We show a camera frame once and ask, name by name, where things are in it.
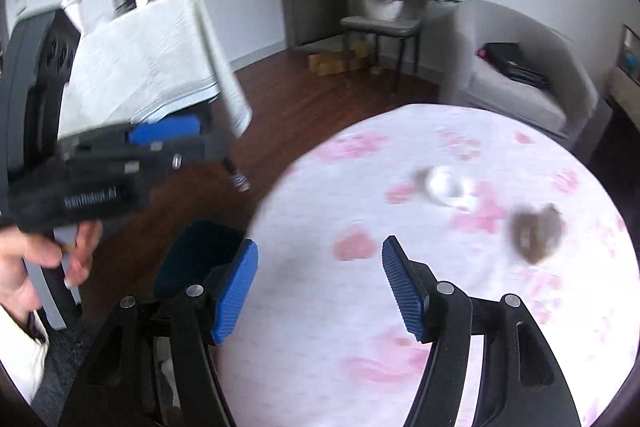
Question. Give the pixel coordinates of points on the small pink item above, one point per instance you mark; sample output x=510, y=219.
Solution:
x=482, y=54

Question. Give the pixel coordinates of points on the pink floral tablecloth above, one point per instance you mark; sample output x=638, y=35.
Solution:
x=350, y=167

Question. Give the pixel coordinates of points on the beige cabinet cloth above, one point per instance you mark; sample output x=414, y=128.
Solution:
x=625, y=94

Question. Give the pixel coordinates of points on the person's left forearm white sleeve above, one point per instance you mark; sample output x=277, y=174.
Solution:
x=20, y=357

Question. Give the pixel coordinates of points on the grey armchair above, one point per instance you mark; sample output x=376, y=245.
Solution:
x=525, y=102

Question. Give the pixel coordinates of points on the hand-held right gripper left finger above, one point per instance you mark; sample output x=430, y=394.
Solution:
x=235, y=292

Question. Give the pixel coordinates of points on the clear round plastic lid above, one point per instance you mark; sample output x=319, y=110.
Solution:
x=440, y=187

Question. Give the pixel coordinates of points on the pale green patterned tablecloth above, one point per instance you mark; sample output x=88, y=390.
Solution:
x=150, y=57

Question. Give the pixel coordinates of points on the white lidded mug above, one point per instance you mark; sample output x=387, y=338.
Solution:
x=74, y=9

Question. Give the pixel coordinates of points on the person's left hand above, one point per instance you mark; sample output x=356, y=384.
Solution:
x=20, y=257

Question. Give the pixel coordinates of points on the dark cabinet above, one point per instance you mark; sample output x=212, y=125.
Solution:
x=620, y=137

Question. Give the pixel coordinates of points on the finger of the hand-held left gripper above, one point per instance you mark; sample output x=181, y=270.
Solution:
x=150, y=162
x=165, y=131

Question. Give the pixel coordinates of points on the brown cardboard box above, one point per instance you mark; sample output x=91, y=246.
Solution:
x=330, y=62

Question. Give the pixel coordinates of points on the black bag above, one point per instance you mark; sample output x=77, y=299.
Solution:
x=510, y=59

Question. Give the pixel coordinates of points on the framed picture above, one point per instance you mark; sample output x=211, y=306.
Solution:
x=631, y=52

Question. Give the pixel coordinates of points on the dark teal trash bin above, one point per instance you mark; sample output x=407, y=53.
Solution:
x=195, y=252

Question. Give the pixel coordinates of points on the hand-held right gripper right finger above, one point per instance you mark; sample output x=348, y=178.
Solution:
x=405, y=292

